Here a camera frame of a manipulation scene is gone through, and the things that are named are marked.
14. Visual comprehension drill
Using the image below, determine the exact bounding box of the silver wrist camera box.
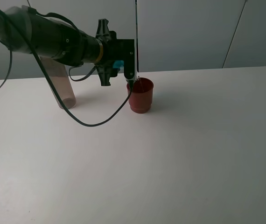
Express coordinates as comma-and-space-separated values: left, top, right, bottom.
123, 39, 137, 82

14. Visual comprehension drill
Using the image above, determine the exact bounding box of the black camera cable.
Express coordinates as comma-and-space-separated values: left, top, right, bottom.
0, 0, 134, 127

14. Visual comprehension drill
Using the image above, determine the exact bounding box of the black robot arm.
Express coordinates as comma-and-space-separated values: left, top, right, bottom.
0, 6, 136, 86

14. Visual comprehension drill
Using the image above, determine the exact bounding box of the red plastic cup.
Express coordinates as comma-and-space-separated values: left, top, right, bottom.
126, 77, 154, 114

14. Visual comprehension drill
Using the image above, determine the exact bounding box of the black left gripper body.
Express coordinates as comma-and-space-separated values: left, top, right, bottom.
96, 19, 125, 86

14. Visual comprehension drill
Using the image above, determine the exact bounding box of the teal translucent plastic cup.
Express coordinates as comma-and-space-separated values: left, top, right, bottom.
113, 60, 124, 69

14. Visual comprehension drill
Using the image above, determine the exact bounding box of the thin black looped cable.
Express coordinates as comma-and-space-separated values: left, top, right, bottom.
68, 63, 98, 82

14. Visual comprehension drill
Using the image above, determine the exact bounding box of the clear smoky plastic bottle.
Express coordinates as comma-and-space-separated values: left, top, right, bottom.
40, 57, 76, 109

